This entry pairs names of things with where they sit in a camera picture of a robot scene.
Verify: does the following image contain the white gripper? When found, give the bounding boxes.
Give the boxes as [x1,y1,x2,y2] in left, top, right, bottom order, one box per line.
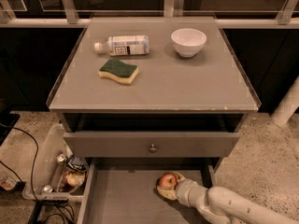
[157,172,207,207]

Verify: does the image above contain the red apple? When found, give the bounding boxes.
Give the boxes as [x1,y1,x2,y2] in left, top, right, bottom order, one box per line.
[158,173,178,189]

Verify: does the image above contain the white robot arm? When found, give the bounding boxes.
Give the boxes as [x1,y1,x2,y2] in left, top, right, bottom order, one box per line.
[157,81,299,224]

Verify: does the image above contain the open grey middle drawer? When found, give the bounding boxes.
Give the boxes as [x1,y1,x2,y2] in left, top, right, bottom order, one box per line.
[77,158,216,224]

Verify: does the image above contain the grey drawer cabinet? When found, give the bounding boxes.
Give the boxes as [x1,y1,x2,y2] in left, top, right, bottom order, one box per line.
[45,15,262,173]

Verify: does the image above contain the grey top drawer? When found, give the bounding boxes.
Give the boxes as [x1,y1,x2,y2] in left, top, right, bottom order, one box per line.
[64,132,240,158]

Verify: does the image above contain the blue patterned snack bag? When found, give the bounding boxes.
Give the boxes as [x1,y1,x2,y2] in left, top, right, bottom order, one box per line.
[67,155,86,172]

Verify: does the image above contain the crumpled snack wrapper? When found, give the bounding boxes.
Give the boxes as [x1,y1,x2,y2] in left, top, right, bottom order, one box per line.
[57,171,86,193]

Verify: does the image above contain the silver drink can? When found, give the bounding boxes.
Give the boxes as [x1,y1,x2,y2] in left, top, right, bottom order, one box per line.
[56,153,67,165]

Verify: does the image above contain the clear plastic storage bin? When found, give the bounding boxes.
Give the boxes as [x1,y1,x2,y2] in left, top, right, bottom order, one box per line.
[22,124,85,203]

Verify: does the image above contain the green and yellow sponge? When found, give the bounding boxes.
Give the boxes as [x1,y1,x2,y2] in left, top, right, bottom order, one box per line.
[98,60,139,85]

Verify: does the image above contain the white ceramic bowl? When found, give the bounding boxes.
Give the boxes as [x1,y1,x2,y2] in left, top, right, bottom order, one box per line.
[171,28,207,58]

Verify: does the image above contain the clear plastic water bottle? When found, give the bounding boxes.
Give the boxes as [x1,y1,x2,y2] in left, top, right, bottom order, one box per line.
[93,35,150,56]

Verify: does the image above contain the metal window railing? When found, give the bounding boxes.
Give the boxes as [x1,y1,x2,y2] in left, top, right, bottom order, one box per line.
[0,0,299,28]

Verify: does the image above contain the black cable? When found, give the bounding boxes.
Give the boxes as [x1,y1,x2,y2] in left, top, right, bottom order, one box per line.
[0,123,76,224]

